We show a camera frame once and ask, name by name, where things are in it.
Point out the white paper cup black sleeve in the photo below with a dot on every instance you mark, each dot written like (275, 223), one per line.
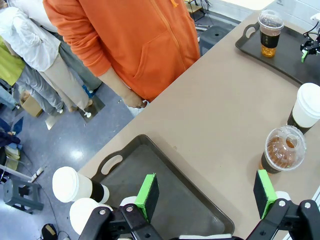
(82, 215)
(72, 183)
(307, 107)

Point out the clear dome-lid cup dark tea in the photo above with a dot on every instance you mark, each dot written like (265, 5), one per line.
(282, 152)

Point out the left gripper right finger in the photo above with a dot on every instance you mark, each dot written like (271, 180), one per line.
(265, 195)

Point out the grey plastic step stool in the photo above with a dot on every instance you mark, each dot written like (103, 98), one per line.
(22, 195)

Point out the black plastic stool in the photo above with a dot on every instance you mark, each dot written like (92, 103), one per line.
(215, 37)

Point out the person's right hand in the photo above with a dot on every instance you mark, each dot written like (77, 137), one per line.
(136, 101)

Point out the person's right forearm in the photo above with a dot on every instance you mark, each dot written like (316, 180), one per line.
(113, 85)

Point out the clear cup amber iced tea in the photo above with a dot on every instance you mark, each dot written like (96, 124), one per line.
(269, 37)

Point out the white power strip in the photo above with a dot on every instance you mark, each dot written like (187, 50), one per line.
(37, 173)

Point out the brown cardboard box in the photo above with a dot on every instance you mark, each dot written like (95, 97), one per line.
(31, 106)

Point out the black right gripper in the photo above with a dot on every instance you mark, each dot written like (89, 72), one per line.
(317, 45)

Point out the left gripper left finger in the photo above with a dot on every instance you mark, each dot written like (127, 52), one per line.
(147, 200)

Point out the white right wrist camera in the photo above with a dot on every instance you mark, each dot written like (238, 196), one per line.
(316, 17)

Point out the metal mannequin base plate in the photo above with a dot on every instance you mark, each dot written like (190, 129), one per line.
(93, 110)
(53, 121)

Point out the mannequin white coat green hat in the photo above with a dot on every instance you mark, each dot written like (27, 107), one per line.
(30, 37)

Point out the pile of folded clothes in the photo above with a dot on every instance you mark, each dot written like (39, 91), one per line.
(10, 145)

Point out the brown plastic serving tray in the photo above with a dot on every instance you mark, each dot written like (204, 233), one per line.
(180, 195)
(290, 62)

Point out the person in orange hoodie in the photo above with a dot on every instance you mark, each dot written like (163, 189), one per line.
(125, 37)

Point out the large white table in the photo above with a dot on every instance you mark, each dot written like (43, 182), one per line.
(247, 3)

